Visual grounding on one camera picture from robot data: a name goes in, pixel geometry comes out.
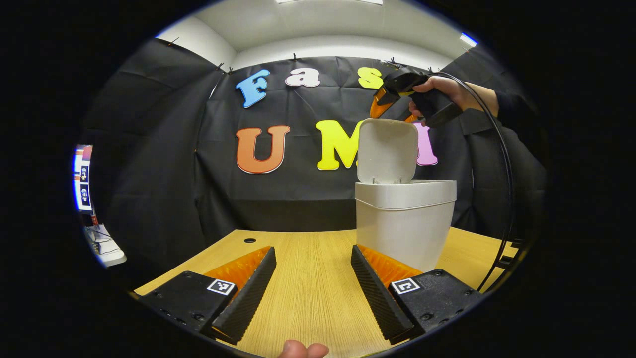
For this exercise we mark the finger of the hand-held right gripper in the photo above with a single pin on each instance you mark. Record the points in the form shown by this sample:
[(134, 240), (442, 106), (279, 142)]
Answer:
[(382, 102), (412, 118)]

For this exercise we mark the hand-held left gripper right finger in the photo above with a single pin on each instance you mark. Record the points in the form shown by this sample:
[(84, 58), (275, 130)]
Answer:
[(373, 288)]

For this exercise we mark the white side table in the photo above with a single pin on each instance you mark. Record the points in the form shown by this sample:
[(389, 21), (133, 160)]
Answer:
[(109, 253)]

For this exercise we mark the white desktop garbage bin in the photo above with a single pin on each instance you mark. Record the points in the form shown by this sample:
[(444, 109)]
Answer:
[(402, 223)]

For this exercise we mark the small ceiling light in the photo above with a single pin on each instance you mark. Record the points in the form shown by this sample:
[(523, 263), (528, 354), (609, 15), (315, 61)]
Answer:
[(468, 40)]

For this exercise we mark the computer monitor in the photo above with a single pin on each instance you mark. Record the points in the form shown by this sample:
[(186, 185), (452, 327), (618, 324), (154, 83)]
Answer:
[(83, 179)]

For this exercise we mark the wooden desktop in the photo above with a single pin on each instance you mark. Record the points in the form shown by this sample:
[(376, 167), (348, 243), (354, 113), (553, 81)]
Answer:
[(308, 298)]

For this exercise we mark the long ceiling light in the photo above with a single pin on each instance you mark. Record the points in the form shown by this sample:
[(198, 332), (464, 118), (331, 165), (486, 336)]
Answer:
[(328, 1)]

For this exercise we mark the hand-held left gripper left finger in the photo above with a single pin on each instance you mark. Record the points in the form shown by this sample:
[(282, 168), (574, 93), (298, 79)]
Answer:
[(256, 286)]

